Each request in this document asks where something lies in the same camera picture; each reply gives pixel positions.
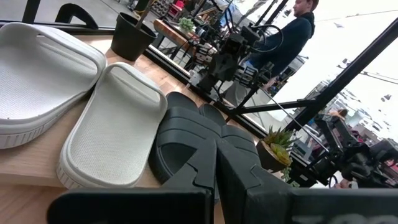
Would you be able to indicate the black robot arm on stand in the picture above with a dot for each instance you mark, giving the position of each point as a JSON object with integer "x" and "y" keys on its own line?
{"x": 224, "y": 67}

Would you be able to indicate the dark round succulent pot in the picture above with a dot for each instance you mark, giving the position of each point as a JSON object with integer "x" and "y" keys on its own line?
{"x": 265, "y": 158}

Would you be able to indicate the black rubber slide sandal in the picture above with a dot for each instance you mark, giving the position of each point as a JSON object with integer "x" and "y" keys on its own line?
{"x": 241, "y": 135}
{"x": 177, "y": 130}

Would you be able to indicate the brown wooden table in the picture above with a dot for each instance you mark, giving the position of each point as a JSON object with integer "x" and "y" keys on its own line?
{"x": 169, "y": 31}

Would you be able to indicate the person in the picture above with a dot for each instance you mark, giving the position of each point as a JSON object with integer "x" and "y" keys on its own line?
{"x": 340, "y": 112}
{"x": 289, "y": 37}

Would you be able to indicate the white rubber slide sandal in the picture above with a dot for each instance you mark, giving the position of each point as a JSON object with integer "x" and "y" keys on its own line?
{"x": 40, "y": 81}
{"x": 112, "y": 140}

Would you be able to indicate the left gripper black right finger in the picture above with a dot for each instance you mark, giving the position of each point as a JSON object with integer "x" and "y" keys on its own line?
{"x": 248, "y": 193}

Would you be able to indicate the black plant pot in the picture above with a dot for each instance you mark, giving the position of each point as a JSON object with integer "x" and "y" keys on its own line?
{"x": 130, "y": 40}

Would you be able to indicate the black arched object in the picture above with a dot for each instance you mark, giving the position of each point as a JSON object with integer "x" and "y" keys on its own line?
{"x": 71, "y": 8}

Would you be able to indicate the black metal frame bar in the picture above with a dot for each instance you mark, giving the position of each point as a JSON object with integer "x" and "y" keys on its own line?
{"x": 273, "y": 107}

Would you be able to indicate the green succulent plant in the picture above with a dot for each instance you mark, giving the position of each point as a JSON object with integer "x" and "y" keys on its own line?
{"x": 280, "y": 149}

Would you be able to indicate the small pale green plant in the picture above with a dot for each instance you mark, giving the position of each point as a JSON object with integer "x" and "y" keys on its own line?
{"x": 186, "y": 24}

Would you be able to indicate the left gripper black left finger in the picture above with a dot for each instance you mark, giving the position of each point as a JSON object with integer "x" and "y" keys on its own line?
{"x": 140, "y": 208}

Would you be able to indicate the black metal frame post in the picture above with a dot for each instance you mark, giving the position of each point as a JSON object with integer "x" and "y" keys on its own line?
{"x": 342, "y": 80}
{"x": 31, "y": 11}

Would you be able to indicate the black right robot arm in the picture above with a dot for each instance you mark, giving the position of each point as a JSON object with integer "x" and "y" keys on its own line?
{"x": 351, "y": 155}

